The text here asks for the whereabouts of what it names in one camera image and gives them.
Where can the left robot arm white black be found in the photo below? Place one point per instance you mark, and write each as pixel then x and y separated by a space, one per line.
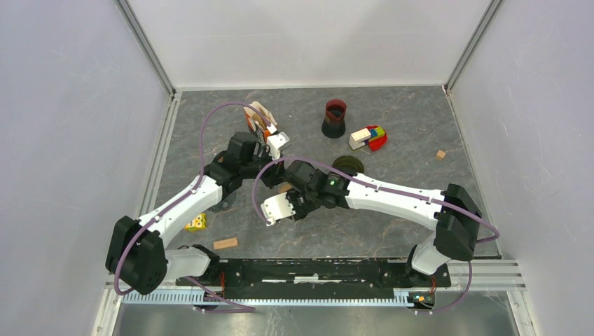
pixel 138 253

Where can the green glass dripper cup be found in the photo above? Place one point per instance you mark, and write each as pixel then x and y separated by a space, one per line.
pixel 349 164

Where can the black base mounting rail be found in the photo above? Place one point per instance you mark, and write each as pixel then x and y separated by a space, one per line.
pixel 320 278

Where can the small wooden cube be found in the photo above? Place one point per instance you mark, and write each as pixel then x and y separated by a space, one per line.
pixel 440 155

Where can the grey ribbed dripper cone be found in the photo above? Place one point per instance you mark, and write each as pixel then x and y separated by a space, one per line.
pixel 225 204

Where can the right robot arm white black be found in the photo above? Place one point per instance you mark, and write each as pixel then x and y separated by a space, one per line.
pixel 451 214

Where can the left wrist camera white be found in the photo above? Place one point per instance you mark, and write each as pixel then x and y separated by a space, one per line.
pixel 276 144

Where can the orange coffee filter box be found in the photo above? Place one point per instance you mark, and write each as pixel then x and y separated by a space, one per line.
pixel 260 121

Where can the dark red black carafe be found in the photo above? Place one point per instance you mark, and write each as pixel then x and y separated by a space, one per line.
pixel 333 125

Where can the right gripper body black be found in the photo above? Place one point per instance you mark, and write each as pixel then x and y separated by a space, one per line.
pixel 303 203

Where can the yellow green toy figure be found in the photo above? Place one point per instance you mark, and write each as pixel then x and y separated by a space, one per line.
pixel 198 223

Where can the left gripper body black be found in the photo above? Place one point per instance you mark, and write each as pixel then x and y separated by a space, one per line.
pixel 269 175

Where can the flat wooden block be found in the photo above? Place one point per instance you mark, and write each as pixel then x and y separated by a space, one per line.
pixel 226 243

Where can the colourful toy block stack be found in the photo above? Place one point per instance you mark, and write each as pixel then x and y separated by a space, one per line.
pixel 374 137

